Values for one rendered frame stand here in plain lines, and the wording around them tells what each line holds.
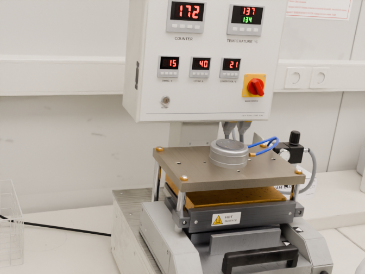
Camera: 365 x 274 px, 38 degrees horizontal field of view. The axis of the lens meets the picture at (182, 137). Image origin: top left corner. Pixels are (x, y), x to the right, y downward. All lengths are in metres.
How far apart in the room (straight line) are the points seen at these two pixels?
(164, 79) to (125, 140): 0.52
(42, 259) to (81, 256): 0.10
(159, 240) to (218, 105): 0.35
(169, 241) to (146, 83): 0.34
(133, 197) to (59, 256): 0.25
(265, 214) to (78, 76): 0.66
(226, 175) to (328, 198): 0.82
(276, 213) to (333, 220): 0.64
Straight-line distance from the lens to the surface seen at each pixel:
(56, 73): 1.45
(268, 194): 1.11
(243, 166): 1.09
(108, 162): 1.63
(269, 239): 1.08
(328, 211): 1.72
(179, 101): 1.16
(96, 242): 1.47
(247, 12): 1.17
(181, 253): 0.98
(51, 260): 1.40
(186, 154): 1.12
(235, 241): 1.05
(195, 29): 1.13
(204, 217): 1.02
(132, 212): 1.25
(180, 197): 1.00
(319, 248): 1.10
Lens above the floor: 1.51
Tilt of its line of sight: 19 degrees down
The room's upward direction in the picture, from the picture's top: 6 degrees clockwise
